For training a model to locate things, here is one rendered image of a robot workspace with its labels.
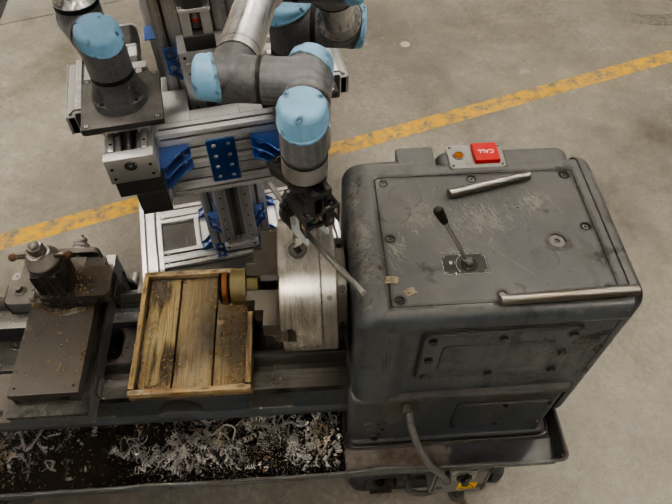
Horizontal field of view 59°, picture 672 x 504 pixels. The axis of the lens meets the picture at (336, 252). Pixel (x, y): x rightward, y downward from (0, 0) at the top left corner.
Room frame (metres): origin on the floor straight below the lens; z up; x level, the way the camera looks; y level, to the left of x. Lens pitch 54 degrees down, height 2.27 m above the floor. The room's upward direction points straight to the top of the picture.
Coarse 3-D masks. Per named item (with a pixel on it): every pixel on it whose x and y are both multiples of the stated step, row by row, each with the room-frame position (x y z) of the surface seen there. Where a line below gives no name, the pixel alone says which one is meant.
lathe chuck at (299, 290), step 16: (288, 240) 0.79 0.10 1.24; (288, 256) 0.75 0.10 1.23; (304, 256) 0.75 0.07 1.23; (288, 272) 0.72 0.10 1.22; (304, 272) 0.72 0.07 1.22; (288, 288) 0.69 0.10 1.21; (304, 288) 0.69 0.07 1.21; (320, 288) 0.69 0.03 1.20; (288, 304) 0.66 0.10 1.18; (304, 304) 0.66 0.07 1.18; (320, 304) 0.66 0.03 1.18; (288, 320) 0.64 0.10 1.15; (304, 320) 0.64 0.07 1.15; (320, 320) 0.64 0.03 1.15; (304, 336) 0.63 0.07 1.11; (320, 336) 0.63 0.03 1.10
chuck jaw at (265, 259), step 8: (264, 232) 0.85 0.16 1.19; (272, 232) 0.85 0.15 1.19; (264, 240) 0.84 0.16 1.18; (272, 240) 0.84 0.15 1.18; (256, 248) 0.83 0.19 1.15; (264, 248) 0.82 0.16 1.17; (272, 248) 0.82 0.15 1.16; (256, 256) 0.81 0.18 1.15; (264, 256) 0.81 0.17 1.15; (272, 256) 0.81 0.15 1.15; (248, 264) 0.80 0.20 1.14; (256, 264) 0.80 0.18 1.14; (264, 264) 0.80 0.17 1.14; (272, 264) 0.80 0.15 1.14; (248, 272) 0.79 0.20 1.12; (256, 272) 0.79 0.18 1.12; (264, 272) 0.79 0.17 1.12; (272, 272) 0.79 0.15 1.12
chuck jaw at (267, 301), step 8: (248, 296) 0.73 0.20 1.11; (256, 296) 0.73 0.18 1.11; (264, 296) 0.73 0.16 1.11; (272, 296) 0.73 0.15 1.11; (248, 304) 0.72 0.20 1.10; (256, 304) 0.71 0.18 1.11; (264, 304) 0.71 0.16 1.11; (272, 304) 0.71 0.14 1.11; (256, 312) 0.69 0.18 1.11; (264, 312) 0.68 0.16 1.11; (272, 312) 0.68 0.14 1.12; (256, 320) 0.68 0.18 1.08; (264, 320) 0.66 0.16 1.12; (272, 320) 0.66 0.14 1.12; (264, 328) 0.64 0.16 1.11; (272, 328) 0.65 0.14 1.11; (280, 328) 0.65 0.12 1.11; (288, 336) 0.63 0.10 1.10
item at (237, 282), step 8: (224, 272) 0.80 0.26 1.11; (232, 272) 0.79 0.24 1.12; (240, 272) 0.79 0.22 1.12; (224, 280) 0.77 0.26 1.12; (232, 280) 0.76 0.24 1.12; (240, 280) 0.76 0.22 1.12; (248, 280) 0.77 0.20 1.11; (256, 280) 0.77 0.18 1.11; (224, 288) 0.75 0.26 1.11; (232, 288) 0.75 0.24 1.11; (240, 288) 0.75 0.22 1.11; (248, 288) 0.75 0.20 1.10; (256, 288) 0.75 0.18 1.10; (224, 296) 0.74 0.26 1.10; (232, 296) 0.74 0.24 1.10; (240, 296) 0.74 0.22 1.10; (240, 304) 0.73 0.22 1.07
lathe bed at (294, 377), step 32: (0, 320) 0.81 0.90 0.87; (128, 320) 0.81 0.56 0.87; (0, 352) 0.76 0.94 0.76; (128, 352) 0.72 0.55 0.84; (256, 352) 0.72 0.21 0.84; (288, 352) 0.72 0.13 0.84; (320, 352) 0.71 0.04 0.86; (256, 384) 0.62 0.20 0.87; (288, 384) 0.62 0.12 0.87; (320, 384) 0.62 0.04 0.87; (128, 416) 0.60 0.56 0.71; (160, 416) 0.60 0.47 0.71; (192, 416) 0.60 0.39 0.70; (224, 416) 0.60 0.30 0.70; (256, 416) 0.61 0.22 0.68
